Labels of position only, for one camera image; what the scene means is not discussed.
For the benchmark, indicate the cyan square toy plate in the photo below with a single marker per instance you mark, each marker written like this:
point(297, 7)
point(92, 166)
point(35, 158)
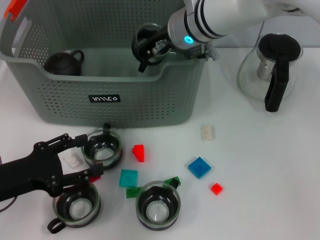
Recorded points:
point(128, 178)

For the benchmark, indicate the small red toy brick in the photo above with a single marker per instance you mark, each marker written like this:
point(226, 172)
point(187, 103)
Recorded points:
point(216, 188)

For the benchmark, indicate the dark clay teapot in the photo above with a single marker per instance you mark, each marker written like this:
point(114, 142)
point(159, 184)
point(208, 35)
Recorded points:
point(62, 65)

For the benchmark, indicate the grey perforated plastic storage bin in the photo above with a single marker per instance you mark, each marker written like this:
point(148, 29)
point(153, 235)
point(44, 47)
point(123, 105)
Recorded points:
point(125, 110)

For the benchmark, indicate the glass teacup black holder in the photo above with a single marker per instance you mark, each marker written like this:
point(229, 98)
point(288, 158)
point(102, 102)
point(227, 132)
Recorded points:
point(140, 37)
point(157, 212)
point(75, 210)
point(101, 150)

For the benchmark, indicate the blue square toy plate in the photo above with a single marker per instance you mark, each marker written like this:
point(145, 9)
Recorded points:
point(199, 168)

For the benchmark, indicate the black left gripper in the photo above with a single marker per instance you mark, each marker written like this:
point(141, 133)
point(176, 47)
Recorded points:
point(32, 172)

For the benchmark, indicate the red sloped toy brick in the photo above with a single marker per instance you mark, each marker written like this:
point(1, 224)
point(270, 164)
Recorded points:
point(138, 152)

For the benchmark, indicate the dark red long toy brick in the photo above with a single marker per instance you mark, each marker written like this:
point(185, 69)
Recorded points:
point(95, 178)

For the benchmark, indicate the white toy brick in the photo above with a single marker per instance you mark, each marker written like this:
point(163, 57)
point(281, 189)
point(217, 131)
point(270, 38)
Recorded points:
point(208, 132)
point(72, 160)

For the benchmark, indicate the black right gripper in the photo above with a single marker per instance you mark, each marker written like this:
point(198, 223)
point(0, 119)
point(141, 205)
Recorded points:
point(163, 32)

